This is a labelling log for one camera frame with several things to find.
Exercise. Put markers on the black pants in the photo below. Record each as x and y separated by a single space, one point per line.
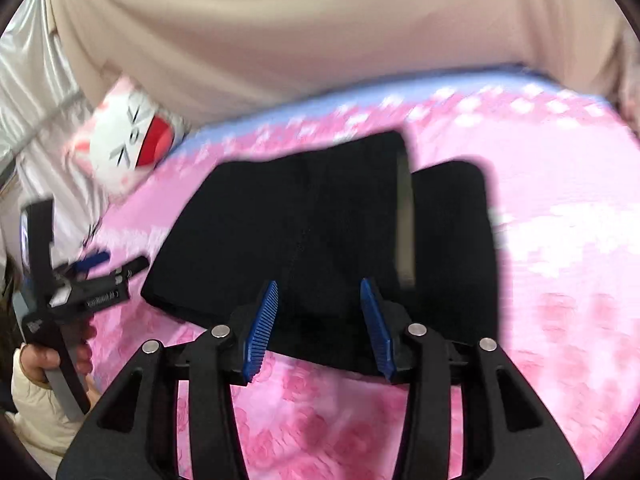
250 235

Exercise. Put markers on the pink rose print bedsheet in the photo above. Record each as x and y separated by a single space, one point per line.
550 310

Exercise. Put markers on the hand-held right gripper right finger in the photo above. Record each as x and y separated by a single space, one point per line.
375 330

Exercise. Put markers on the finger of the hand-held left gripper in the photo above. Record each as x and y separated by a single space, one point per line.
92 261
132 267

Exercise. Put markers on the person's left hand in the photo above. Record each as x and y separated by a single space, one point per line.
40 362

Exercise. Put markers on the beige hanging cloth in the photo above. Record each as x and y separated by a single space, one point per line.
325 25

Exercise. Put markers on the silver satin curtain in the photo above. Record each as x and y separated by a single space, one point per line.
35 110

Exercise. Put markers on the black eyeglasses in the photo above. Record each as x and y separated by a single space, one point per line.
91 234

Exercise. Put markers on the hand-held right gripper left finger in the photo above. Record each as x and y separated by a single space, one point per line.
260 330

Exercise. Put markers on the cat face pillow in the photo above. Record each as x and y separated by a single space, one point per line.
125 135

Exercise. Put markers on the person's left forearm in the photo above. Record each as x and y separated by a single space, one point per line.
35 420

